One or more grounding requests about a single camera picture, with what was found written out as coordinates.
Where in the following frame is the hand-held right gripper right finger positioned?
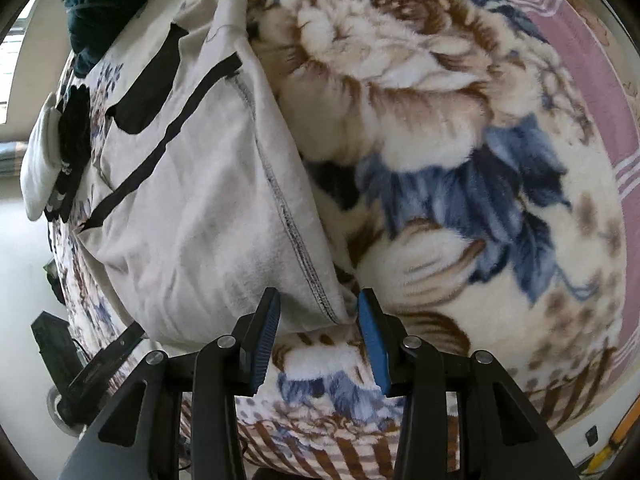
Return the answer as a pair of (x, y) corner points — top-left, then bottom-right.
(356, 288), (581, 480)

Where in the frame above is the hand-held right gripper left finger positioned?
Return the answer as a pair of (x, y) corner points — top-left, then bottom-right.
(59, 287), (282, 480)

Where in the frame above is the beige black-striped small garment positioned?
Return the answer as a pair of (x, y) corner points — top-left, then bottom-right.
(77, 0), (357, 350)

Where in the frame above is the floral fleece blanket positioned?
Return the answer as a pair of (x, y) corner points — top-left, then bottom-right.
(47, 0), (628, 478)

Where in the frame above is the black wheeled stand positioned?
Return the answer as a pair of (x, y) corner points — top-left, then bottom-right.
(31, 311), (148, 433)

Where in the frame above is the yellow tool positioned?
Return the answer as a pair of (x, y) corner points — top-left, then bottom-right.
(582, 417), (632, 476)

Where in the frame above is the black patterned cloth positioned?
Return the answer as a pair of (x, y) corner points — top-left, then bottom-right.
(44, 85), (93, 223)

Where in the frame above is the white pillow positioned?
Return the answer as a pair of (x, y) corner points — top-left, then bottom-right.
(20, 92), (65, 222)

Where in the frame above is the pink striped bed sheet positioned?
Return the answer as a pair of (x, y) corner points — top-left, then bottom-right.
(467, 0), (640, 198)

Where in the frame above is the dark green cloth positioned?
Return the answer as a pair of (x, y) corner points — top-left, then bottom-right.
(59, 0), (176, 77)

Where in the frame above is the window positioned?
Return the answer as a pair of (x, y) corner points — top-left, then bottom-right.
(0, 0), (40, 123)

